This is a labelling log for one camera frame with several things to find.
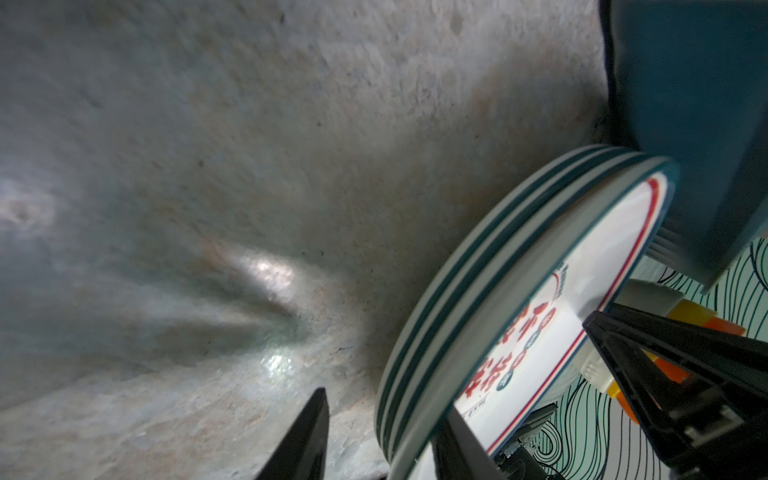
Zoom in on white plate red characters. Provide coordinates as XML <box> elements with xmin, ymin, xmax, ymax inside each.
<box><xmin>374</xmin><ymin>145</ymin><xmax>680</xmax><ymax>479</ymax></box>

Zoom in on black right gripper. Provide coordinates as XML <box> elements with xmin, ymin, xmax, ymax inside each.
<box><xmin>583</xmin><ymin>304</ymin><xmax>767</xmax><ymax>479</ymax></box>

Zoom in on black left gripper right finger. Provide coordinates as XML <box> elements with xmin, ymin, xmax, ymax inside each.
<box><xmin>431</xmin><ymin>407</ymin><xmax>504</xmax><ymax>480</ymax></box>

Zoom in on dark teal plastic bin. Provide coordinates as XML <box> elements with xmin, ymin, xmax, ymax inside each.
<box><xmin>600</xmin><ymin>1</ymin><xmax>767</xmax><ymax>288</ymax></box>

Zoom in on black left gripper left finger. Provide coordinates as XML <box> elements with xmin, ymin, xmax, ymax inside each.
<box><xmin>255</xmin><ymin>387</ymin><xmax>330</xmax><ymax>480</ymax></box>

